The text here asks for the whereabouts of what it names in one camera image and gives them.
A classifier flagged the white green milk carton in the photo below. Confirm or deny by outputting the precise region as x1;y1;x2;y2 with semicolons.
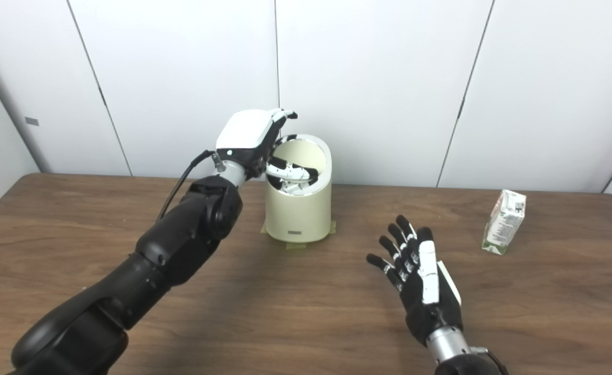
482;189;527;256

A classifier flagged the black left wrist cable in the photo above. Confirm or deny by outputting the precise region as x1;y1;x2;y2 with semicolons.
157;150;218;222

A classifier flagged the cream-colored round bin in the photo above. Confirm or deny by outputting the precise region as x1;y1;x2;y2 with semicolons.
264;134;333;243

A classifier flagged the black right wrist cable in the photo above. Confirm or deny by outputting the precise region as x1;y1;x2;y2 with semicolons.
470;346;509;375

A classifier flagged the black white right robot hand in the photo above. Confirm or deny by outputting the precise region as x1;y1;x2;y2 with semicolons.
366;215;464;347

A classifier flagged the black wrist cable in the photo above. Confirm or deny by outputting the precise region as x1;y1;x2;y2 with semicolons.
157;150;218;222
470;346;509;375

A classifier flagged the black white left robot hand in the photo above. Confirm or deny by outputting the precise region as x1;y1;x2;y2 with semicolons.
216;108;319;183

